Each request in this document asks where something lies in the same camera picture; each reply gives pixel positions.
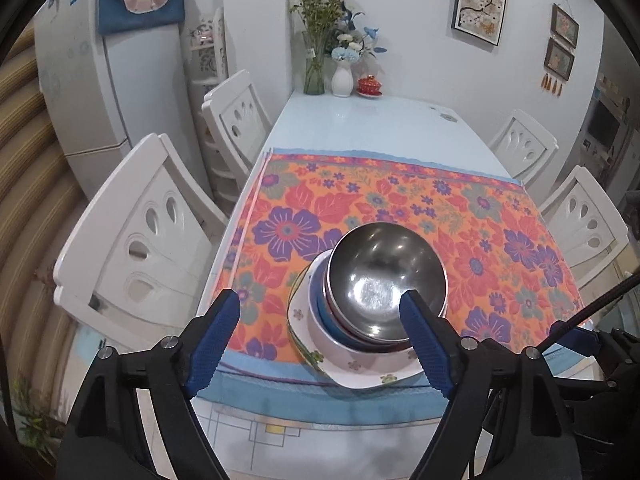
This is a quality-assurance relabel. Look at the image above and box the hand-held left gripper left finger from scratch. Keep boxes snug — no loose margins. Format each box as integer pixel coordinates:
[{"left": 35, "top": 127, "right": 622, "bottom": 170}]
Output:
[{"left": 55, "top": 288, "right": 242, "bottom": 480}]

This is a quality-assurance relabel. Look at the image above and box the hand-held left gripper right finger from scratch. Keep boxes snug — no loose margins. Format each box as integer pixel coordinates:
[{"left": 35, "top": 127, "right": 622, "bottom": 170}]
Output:
[{"left": 399, "top": 289, "right": 586, "bottom": 480}]

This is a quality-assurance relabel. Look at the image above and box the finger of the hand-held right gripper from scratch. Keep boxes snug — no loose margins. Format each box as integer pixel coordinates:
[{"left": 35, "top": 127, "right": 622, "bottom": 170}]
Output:
[
  {"left": 553, "top": 374, "right": 619, "bottom": 402},
  {"left": 549, "top": 325, "right": 609, "bottom": 362}
]

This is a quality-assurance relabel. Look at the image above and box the white floral plate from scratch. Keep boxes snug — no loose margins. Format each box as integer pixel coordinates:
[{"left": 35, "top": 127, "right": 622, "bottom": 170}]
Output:
[{"left": 287, "top": 266, "right": 427, "bottom": 391}]

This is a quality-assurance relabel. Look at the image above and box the steel bowl red exterior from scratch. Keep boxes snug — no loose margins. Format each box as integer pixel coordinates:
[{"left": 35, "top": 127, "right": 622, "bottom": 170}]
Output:
[{"left": 324, "top": 222, "right": 449, "bottom": 354}]

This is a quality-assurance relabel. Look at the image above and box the steel bowl blue exterior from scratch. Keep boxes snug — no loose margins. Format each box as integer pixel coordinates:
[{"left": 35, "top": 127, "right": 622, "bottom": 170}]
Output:
[{"left": 308, "top": 259, "right": 362, "bottom": 349}]

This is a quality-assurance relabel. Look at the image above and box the white wooden dining chair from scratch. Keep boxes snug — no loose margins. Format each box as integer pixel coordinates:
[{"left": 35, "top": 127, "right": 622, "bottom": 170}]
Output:
[
  {"left": 486, "top": 108, "right": 561, "bottom": 182},
  {"left": 201, "top": 68, "right": 274, "bottom": 182},
  {"left": 52, "top": 132, "right": 232, "bottom": 337},
  {"left": 538, "top": 165, "right": 631, "bottom": 292}
]

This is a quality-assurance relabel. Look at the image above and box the orange floral tablecloth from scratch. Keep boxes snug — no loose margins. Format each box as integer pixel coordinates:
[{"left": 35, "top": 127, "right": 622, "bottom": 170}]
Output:
[{"left": 192, "top": 147, "right": 599, "bottom": 428}]

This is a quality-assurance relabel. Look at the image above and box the green potted plant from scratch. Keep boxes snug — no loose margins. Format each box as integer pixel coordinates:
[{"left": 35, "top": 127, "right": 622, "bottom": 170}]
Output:
[{"left": 9, "top": 372, "right": 68, "bottom": 463}]

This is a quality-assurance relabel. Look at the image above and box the cluttered white cabinet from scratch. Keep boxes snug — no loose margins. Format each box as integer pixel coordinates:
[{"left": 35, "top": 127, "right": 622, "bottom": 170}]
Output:
[{"left": 579, "top": 74, "right": 640, "bottom": 241}]

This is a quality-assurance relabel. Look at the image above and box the beige ribbed curtain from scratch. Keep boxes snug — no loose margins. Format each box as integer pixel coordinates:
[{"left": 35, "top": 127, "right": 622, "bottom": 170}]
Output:
[{"left": 0, "top": 35, "right": 103, "bottom": 411}]

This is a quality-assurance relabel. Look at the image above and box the white refrigerator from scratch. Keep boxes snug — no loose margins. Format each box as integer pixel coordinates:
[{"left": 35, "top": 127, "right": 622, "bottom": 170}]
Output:
[{"left": 34, "top": 0, "right": 212, "bottom": 202}]

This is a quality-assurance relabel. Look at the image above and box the red lidded tea cup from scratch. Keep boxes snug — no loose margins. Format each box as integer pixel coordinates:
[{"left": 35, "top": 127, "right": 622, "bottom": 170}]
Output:
[{"left": 356, "top": 73, "right": 384, "bottom": 98}]

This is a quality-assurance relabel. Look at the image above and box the white vase with blue flowers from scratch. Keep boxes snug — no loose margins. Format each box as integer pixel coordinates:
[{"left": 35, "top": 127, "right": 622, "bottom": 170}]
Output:
[{"left": 330, "top": 2, "right": 389, "bottom": 99}]

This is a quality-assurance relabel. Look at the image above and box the framed picture with tassels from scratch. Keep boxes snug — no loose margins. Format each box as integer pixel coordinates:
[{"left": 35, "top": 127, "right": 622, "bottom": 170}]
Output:
[{"left": 541, "top": 37, "right": 576, "bottom": 97}]

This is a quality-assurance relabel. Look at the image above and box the white corner shelf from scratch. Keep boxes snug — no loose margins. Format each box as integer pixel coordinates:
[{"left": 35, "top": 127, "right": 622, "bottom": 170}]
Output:
[{"left": 187, "top": 7, "right": 237, "bottom": 207}]

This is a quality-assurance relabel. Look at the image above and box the glass vase with greenery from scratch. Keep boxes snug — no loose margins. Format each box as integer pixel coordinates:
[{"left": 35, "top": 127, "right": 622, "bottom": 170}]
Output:
[{"left": 289, "top": 0, "right": 352, "bottom": 96}]

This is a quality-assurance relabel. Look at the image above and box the small framed picture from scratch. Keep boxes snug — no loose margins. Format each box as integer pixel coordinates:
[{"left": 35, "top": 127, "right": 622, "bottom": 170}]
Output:
[{"left": 551, "top": 3, "right": 580, "bottom": 50}]

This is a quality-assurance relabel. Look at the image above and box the black cable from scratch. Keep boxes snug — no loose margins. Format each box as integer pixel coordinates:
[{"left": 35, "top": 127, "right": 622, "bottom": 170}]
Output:
[{"left": 544, "top": 271, "right": 640, "bottom": 348}]

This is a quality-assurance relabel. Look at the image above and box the floral wall hanging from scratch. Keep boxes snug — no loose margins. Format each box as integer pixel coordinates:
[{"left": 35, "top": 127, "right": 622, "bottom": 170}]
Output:
[{"left": 451, "top": 0, "right": 512, "bottom": 47}]

